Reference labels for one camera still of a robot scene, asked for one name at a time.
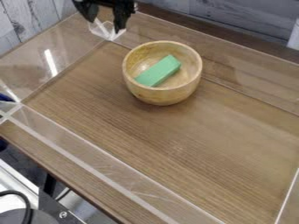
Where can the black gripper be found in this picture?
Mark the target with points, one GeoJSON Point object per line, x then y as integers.
{"type": "Point", "coordinates": [123, 9]}

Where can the green rectangular block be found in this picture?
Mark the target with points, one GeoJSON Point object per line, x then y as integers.
{"type": "Point", "coordinates": [159, 72]}

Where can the light brown wooden bowl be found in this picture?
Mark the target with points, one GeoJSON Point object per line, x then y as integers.
{"type": "Point", "coordinates": [181, 85]}

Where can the black table leg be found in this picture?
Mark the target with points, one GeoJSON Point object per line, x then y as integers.
{"type": "Point", "coordinates": [50, 184]}

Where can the clear acrylic enclosure wall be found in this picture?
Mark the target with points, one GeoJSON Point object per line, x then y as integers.
{"type": "Point", "coordinates": [211, 160]}

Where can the black metal bracket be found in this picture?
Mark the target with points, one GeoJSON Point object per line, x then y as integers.
{"type": "Point", "coordinates": [54, 208]}

